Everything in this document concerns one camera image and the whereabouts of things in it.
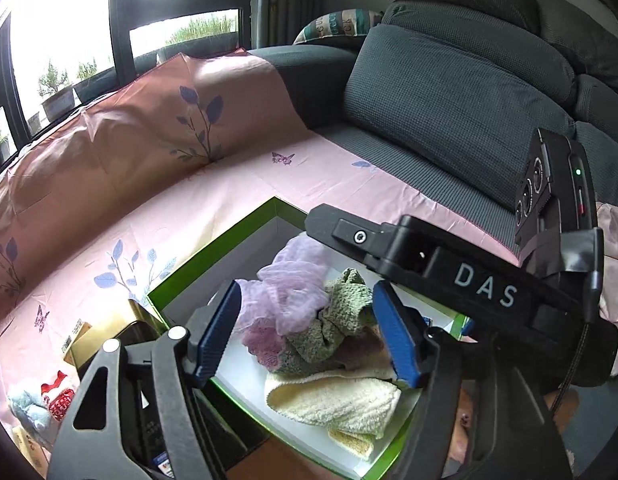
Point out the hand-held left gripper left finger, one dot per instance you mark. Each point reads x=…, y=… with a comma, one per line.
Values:
x=219, y=335

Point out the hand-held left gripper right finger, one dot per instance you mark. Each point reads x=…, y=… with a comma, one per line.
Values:
x=394, y=340

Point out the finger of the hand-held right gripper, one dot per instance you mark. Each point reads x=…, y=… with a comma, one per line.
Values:
x=349, y=235

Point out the purple knitted cloth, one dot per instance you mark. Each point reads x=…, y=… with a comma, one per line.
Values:
x=261, y=345

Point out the green knitted cloth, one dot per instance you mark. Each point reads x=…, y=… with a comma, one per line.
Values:
x=339, y=305

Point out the purple mesh bath pouf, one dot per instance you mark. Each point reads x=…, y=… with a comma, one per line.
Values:
x=289, y=285

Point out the green box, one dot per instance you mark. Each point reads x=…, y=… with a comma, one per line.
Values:
x=269, y=232

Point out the cream towel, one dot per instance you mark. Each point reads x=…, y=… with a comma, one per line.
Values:
x=329, y=400

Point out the person's bare leg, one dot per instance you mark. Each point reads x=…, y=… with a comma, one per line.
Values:
x=461, y=430

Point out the light pink garment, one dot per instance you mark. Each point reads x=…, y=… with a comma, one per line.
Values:
x=614, y=260

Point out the pink printed bed sheet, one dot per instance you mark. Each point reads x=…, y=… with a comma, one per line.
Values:
x=239, y=170

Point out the grey sofa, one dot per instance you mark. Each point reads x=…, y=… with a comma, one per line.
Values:
x=439, y=90

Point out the red knitted item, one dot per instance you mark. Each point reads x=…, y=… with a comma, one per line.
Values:
x=61, y=404

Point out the light blue plush toy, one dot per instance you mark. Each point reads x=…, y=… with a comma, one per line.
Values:
x=31, y=410

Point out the striped cushion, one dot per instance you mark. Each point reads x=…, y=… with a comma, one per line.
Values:
x=339, y=25

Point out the grey curtain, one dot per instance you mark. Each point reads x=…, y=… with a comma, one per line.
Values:
x=294, y=0

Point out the potted plant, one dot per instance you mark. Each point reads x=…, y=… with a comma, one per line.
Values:
x=59, y=102

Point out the black framed window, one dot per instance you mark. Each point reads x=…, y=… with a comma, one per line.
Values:
x=64, y=20

